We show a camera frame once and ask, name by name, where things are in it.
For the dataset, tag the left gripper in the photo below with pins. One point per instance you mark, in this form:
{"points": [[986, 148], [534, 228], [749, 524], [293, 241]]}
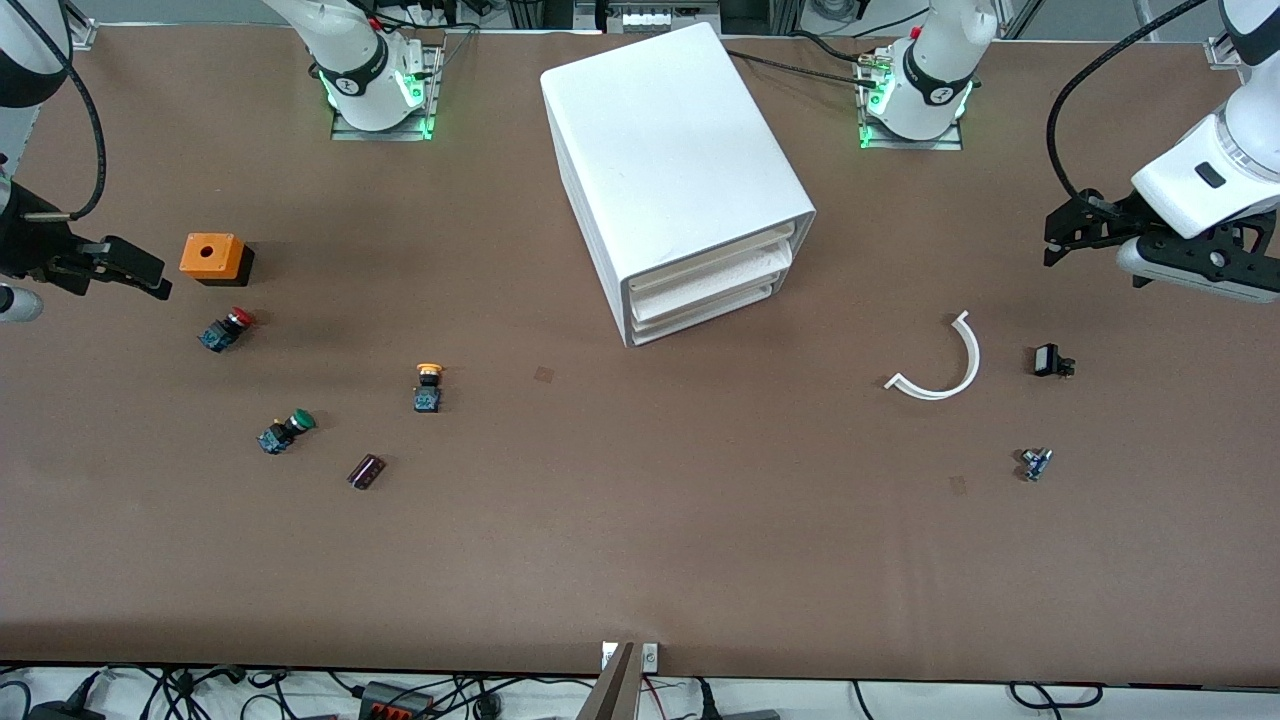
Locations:
{"points": [[1112, 216]]}

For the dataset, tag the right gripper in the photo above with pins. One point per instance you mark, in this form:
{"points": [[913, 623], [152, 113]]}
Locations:
{"points": [[30, 250]]}

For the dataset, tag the yellow push button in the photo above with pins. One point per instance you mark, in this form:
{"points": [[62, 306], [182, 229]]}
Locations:
{"points": [[428, 390]]}

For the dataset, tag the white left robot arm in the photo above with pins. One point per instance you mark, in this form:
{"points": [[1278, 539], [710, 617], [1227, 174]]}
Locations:
{"points": [[930, 90]]}

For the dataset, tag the red push button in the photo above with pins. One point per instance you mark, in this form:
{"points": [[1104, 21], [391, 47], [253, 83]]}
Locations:
{"points": [[225, 330]]}

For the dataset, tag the green push button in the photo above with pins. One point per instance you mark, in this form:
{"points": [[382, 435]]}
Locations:
{"points": [[285, 432]]}

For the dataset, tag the orange box with hole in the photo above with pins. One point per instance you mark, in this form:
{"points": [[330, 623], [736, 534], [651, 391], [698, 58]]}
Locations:
{"points": [[210, 255]]}

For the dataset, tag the white curved plastic piece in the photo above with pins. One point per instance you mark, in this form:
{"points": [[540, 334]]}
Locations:
{"points": [[972, 360]]}

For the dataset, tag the small blue potentiometer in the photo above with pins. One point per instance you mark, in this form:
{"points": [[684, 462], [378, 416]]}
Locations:
{"points": [[1035, 465]]}

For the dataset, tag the dark purple capacitor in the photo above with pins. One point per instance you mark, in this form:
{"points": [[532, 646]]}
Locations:
{"points": [[366, 472]]}

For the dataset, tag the black power adapter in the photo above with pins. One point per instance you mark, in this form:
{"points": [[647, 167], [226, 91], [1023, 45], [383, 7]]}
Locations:
{"points": [[65, 712]]}

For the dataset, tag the black power strip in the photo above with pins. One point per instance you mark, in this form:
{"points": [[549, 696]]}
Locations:
{"points": [[395, 702]]}

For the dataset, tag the brown table mat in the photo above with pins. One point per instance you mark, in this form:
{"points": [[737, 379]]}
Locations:
{"points": [[640, 550]]}

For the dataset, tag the small black switch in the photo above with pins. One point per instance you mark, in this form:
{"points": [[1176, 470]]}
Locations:
{"points": [[1048, 360]]}

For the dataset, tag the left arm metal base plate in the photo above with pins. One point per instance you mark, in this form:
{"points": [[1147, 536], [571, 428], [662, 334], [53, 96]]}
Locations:
{"points": [[910, 144]]}

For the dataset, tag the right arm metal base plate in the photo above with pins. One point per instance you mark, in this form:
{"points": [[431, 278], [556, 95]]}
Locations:
{"points": [[380, 134]]}

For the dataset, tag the white mounting bracket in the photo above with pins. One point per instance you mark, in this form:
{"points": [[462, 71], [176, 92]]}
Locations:
{"points": [[650, 656]]}

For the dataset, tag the brown angled post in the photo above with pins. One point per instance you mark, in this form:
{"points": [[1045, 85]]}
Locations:
{"points": [[612, 690]]}

